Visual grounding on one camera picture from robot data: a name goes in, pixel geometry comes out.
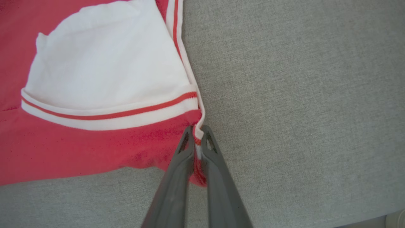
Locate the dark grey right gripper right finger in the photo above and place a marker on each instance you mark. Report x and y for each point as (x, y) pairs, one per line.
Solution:
(221, 196)

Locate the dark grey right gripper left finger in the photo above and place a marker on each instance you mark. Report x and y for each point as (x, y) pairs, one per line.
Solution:
(175, 183)

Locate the red and white basketball shorts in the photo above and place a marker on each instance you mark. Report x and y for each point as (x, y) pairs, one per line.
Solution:
(79, 148)

